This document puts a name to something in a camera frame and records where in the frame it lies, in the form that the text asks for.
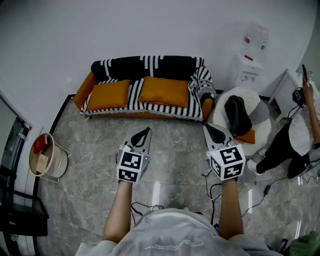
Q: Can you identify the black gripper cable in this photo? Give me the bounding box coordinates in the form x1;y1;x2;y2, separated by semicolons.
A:
201;172;223;226
130;201;165;226

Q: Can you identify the person's right forearm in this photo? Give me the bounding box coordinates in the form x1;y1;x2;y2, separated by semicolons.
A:
217;177;245;241

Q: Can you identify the white beanbag chair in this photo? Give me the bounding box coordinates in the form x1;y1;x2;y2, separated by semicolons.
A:
212;86;272;157

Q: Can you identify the light wooden box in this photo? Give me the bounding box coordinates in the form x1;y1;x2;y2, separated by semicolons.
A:
34;152;50;175

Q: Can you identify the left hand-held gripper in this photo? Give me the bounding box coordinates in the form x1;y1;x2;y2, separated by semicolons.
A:
115;126;153;185

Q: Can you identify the white framed glass door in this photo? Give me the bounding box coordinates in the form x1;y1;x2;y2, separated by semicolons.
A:
0;91;43;173

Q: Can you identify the person's white shirt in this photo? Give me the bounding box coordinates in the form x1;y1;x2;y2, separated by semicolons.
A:
74;207;283;256

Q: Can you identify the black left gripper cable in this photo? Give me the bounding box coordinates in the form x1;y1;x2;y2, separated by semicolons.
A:
130;201;165;226

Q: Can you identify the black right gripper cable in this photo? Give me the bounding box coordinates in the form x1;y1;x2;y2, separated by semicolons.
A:
201;172;223;226

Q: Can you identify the clear water bottle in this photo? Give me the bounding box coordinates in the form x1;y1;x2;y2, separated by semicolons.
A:
243;21;270;57

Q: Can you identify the green soft object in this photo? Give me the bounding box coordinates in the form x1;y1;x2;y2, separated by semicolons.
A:
289;231;320;256

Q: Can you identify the red box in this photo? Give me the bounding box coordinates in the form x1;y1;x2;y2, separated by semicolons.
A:
33;139;49;155

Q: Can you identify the white water dispenser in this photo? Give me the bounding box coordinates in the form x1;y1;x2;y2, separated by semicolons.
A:
226;52;265;91

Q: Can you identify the white side cabinet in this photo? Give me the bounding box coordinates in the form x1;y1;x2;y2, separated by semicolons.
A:
268;68;301;123

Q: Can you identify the black backpack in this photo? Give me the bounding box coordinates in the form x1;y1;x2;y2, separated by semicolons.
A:
224;95;253;137

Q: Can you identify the white round basket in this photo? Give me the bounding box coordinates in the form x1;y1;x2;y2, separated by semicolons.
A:
28;132;72;179

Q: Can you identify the black floor stand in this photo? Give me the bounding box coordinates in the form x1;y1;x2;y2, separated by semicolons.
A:
278;237;292;254

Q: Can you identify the black power adapter cable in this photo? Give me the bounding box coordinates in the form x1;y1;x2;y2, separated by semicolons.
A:
241;176;291;217

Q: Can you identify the person's left forearm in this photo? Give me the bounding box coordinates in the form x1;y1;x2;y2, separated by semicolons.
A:
102;180;133;245

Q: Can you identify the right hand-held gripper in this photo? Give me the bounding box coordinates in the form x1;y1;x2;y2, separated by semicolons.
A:
202;123;247;182

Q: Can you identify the small orange cushion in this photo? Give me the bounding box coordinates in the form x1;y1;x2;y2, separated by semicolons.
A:
234;128;256;145

